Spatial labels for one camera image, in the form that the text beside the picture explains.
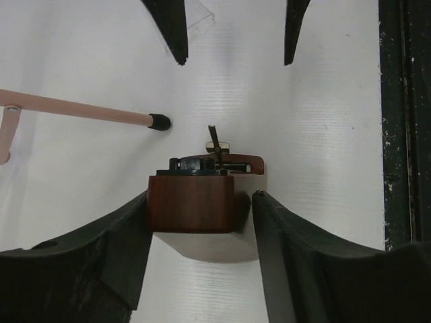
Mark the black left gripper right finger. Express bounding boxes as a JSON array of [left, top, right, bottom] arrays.
[[252, 190, 430, 322]]

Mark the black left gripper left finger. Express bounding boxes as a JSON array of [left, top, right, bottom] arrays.
[[1, 193, 152, 322]]

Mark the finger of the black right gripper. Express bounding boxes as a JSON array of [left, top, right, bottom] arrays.
[[284, 0, 310, 66], [141, 0, 188, 66]]

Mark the clear plastic metronome cover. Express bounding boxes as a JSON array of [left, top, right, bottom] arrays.
[[149, 1, 215, 57]]

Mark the brown wooden metronome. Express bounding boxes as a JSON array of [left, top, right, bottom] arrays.
[[147, 125, 265, 234]]

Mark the pink music stand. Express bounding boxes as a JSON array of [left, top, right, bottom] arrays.
[[1, 89, 172, 165]]

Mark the black mounting rail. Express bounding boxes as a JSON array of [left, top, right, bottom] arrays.
[[378, 1, 430, 250]]

